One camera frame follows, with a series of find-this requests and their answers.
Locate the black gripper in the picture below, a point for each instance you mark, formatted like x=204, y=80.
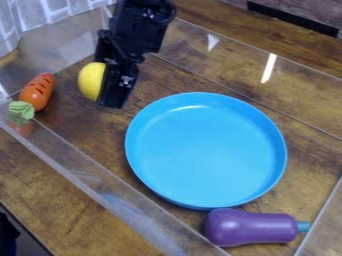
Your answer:
x=135, y=33

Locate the yellow toy lemon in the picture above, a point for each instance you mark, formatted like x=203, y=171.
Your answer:
x=89, y=79

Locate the blue round plastic tray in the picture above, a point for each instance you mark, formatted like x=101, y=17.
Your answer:
x=206, y=150

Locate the orange toy carrot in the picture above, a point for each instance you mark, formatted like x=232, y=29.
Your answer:
x=35, y=96

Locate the white patterned curtain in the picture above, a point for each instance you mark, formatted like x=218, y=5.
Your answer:
x=23, y=15

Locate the purple toy eggplant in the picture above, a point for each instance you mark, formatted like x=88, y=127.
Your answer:
x=230, y=227

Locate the clear acrylic enclosure wall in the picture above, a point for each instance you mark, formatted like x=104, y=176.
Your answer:
x=65, y=182

